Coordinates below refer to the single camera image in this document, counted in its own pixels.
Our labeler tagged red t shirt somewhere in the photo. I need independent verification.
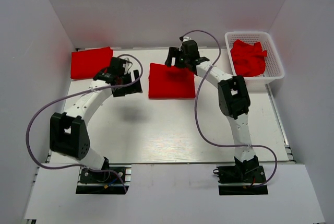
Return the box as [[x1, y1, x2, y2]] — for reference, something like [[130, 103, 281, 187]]
[[70, 47, 113, 79], [148, 63, 196, 99]]

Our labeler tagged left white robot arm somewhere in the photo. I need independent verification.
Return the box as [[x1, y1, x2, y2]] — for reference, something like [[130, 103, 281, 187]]
[[50, 54, 144, 182]]

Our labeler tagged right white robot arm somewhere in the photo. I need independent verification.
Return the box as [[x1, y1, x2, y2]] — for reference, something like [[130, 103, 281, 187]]
[[165, 37, 259, 182]]

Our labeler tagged crumpled red shirt in basket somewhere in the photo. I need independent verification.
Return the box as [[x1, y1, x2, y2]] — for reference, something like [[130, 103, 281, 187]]
[[230, 40, 267, 77]]

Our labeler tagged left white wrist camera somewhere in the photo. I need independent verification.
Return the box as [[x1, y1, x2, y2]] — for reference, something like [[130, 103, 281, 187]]
[[124, 58, 133, 74]]

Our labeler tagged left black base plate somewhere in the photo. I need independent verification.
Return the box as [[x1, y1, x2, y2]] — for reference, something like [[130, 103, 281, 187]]
[[76, 164, 132, 195]]

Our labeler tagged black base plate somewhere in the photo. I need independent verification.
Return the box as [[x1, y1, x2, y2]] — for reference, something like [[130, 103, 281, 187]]
[[76, 164, 132, 195], [213, 166, 268, 196]]

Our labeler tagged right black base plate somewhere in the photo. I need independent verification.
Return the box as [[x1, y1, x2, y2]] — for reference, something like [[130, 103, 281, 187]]
[[213, 166, 268, 196]]

